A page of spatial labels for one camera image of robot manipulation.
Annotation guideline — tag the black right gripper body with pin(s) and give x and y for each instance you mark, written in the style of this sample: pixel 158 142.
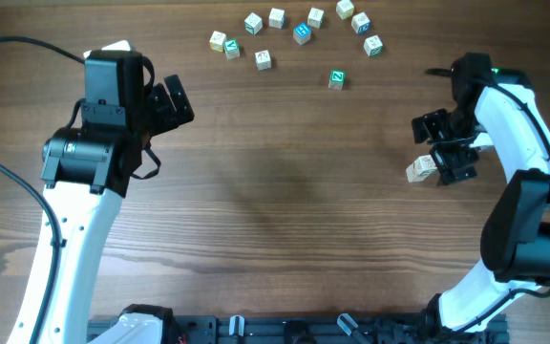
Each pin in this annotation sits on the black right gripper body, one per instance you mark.
pixel 460 129

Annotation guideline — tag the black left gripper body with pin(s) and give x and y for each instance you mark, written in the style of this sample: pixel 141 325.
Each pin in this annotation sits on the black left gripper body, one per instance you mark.
pixel 158 113

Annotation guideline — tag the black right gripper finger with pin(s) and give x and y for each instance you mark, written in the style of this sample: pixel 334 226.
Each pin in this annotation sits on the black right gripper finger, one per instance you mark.
pixel 431 127
pixel 454 163

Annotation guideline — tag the wooden block yellow K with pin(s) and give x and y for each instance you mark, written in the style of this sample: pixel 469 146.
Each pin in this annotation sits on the wooden block yellow K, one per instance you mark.
pixel 420 169

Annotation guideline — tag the wooden block blue H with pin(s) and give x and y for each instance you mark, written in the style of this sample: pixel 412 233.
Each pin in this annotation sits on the wooden block blue H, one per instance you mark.
pixel 302 33

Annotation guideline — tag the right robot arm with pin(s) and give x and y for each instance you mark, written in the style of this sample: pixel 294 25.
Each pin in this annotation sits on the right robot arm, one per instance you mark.
pixel 494 108

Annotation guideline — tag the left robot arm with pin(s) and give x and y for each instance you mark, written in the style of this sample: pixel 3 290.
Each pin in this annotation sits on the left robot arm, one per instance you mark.
pixel 86 173

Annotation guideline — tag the wooden block yellow edge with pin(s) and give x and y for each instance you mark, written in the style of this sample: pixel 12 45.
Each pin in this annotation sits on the wooden block yellow edge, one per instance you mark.
pixel 216 41

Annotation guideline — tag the wooden block green V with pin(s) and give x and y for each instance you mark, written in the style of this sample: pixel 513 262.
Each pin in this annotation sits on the wooden block green V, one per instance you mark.
pixel 231 48

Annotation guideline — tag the wooden block drawing top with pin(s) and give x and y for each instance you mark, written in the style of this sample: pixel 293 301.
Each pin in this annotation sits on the wooden block drawing top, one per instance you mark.
pixel 263 60

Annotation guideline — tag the wooden block green side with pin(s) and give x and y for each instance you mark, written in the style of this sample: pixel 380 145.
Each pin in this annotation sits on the wooden block green side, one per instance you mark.
pixel 373 45

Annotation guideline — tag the wooden block green Z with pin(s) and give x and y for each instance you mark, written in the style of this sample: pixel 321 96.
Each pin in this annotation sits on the wooden block green Z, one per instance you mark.
pixel 336 79

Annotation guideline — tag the wooden block teal side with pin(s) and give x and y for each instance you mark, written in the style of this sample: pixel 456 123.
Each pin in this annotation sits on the wooden block teal side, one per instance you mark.
pixel 253 23

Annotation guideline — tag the wooden block blue side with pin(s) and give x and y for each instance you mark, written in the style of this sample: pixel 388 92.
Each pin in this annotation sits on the wooden block blue side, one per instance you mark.
pixel 360 23

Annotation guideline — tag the wooden block yellow side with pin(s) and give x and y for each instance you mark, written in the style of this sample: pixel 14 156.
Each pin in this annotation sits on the wooden block yellow side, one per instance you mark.
pixel 345 9

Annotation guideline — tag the plain wooden picture block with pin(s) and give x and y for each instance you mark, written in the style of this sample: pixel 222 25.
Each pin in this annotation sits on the plain wooden picture block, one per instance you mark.
pixel 315 18

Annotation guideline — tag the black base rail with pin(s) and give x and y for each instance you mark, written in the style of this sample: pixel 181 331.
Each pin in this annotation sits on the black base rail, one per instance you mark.
pixel 399 328

